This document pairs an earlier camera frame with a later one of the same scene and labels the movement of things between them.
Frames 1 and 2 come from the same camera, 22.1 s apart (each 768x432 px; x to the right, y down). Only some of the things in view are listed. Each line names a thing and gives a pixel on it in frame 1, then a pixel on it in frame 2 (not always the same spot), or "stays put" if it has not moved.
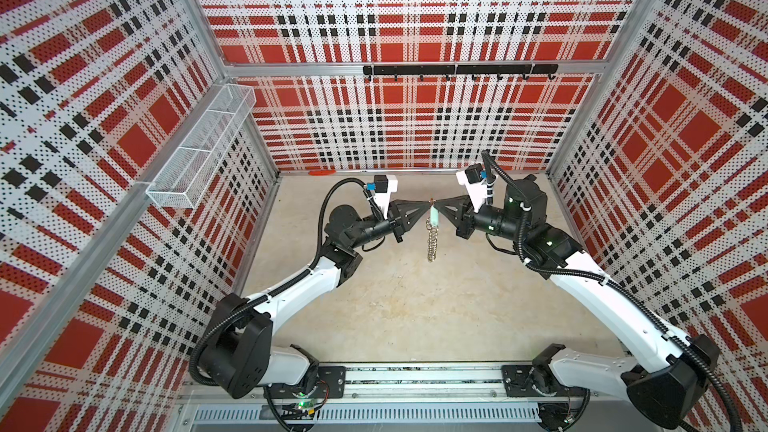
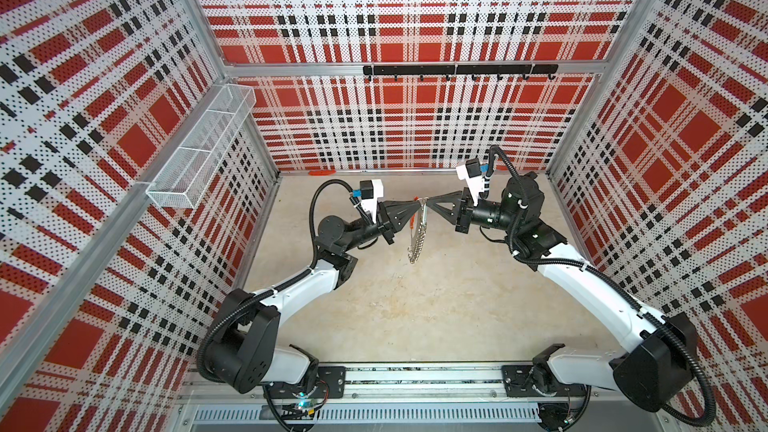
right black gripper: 463,220 stays put
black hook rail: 462,69 stays put
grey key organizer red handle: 432,229 -> 418,230
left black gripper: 400,220 stays put
